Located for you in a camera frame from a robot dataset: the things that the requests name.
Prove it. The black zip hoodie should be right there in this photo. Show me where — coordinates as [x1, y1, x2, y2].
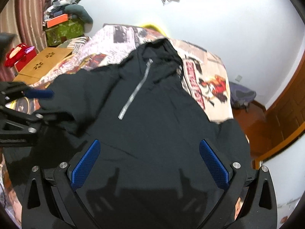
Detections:
[4, 39, 251, 228]

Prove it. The pile of clutter clothes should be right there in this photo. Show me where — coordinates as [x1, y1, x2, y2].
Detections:
[43, 0, 80, 21]

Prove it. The red gift box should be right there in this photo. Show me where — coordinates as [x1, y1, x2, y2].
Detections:
[14, 46, 37, 72]

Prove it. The red plush toy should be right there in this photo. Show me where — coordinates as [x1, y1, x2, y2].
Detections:
[4, 43, 31, 67]

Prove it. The orange shoe box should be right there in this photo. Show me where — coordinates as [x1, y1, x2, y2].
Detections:
[46, 14, 69, 28]

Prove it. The striped red curtain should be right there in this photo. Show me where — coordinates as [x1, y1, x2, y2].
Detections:
[1, 0, 51, 81]

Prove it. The wooden door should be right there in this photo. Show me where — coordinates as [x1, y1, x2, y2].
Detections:
[253, 56, 304, 169]

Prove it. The newspaper print bed quilt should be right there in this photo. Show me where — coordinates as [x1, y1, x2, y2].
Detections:
[0, 23, 235, 222]

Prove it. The dark green pillow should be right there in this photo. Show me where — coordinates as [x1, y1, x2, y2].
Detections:
[64, 4, 93, 24]

